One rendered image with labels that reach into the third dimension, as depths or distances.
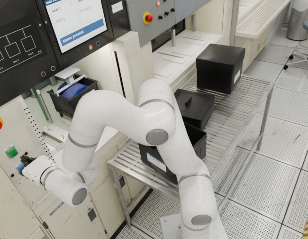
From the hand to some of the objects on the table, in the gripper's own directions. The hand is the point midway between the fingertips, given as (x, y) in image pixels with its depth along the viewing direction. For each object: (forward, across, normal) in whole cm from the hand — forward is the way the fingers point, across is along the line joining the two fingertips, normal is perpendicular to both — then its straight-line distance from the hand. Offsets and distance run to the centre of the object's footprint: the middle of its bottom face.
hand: (25, 160), depth 103 cm
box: (-15, -150, +44) cm, 157 cm away
